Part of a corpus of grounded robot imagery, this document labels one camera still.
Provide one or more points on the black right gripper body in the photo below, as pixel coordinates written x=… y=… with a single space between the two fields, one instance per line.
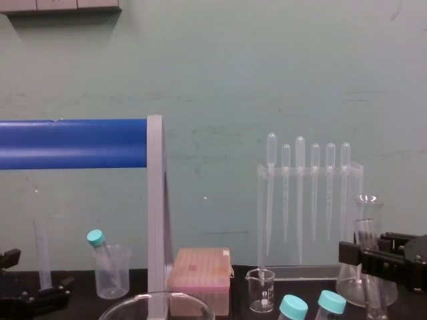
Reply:
x=417 y=263

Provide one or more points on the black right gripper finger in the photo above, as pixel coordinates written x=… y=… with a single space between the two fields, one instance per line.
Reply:
x=353 y=253
x=397 y=240

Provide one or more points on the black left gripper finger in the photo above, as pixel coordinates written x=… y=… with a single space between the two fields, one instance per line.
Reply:
x=46 y=296
x=10 y=260

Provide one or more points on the clear glass test tube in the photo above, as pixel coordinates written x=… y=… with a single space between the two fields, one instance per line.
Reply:
x=369 y=233
x=359 y=233

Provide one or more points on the clear acrylic pipette rack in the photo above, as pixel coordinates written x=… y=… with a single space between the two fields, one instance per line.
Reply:
x=307 y=270

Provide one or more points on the teal capped centrifuge tube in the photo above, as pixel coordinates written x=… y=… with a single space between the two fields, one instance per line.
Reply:
x=96 y=237
x=293 y=308
x=332 y=303

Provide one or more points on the translucent plastic beaker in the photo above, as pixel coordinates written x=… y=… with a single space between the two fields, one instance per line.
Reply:
x=111 y=280

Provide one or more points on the small glass beaker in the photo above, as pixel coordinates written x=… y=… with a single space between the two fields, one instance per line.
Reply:
x=260 y=296

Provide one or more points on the clear plastic graduated cylinder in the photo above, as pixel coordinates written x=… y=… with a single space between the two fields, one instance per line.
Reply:
x=44 y=266

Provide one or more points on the glass conical flask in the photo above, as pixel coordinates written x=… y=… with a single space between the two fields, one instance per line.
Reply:
x=348 y=286

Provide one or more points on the wide glass dish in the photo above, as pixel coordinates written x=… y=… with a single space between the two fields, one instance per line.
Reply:
x=133 y=306

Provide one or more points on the clear glass stirring rod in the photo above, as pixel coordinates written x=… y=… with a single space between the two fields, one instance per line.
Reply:
x=263 y=276

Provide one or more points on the clear plastic transfer pipette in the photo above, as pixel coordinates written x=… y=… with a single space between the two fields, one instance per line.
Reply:
x=300 y=150
x=330 y=155
x=271 y=146
x=285 y=156
x=315 y=155

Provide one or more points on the blue cylindrical bar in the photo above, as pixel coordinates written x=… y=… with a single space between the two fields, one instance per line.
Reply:
x=73 y=143

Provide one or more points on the pink pipette tip box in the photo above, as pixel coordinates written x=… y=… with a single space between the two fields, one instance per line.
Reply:
x=200 y=270

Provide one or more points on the grey upright stand frame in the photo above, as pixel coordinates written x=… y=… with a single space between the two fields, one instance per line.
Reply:
x=156 y=206

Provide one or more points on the white wall cabinet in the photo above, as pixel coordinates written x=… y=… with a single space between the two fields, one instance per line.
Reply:
x=60 y=5

